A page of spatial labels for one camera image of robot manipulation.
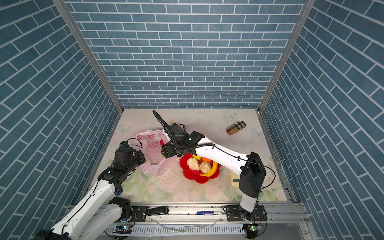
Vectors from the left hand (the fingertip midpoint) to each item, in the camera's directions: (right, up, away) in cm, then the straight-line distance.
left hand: (145, 152), depth 83 cm
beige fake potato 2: (+34, -8, -1) cm, 35 cm away
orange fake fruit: (+35, -5, +6) cm, 35 cm away
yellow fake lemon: (+30, -4, +7) cm, 31 cm away
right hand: (+12, +3, -7) cm, 15 cm away
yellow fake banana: (+38, -10, 0) cm, 39 cm away
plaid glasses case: (+56, +13, +22) cm, 62 cm away
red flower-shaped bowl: (+28, -13, +3) cm, 31 cm away
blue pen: (+34, -28, -10) cm, 45 cm away
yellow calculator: (+51, -16, +1) cm, 53 cm away
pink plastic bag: (-2, +4, +19) cm, 19 cm away
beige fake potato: (+27, -7, +3) cm, 28 cm away
